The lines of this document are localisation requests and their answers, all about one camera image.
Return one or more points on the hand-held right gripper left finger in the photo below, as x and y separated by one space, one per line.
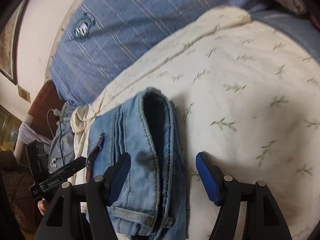
120 177

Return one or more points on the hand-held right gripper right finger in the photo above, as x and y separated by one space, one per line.
207 180

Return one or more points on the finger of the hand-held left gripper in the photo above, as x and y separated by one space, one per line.
72 167

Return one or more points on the blue denim pants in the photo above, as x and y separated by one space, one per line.
107 135

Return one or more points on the person's left hand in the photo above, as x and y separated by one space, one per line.
43 207

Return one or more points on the grey crinkled cloth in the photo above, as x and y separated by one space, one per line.
32 133

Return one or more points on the brown dotted cloth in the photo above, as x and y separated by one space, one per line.
15 192

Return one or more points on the wooden glass-door cabinet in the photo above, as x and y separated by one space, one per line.
7 130

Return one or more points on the white charger plug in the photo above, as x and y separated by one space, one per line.
57 112

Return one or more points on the brown headboard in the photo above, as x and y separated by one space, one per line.
42 105

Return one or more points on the cream leaf-print blanket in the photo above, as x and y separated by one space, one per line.
237 105

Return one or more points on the blue plaid quilt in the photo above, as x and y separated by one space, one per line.
125 17

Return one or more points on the blue-grey printed bed sheet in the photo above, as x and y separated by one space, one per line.
287 27

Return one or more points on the yellow wall plate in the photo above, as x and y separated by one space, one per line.
24 93

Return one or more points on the framed wall picture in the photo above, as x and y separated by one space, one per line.
7 50

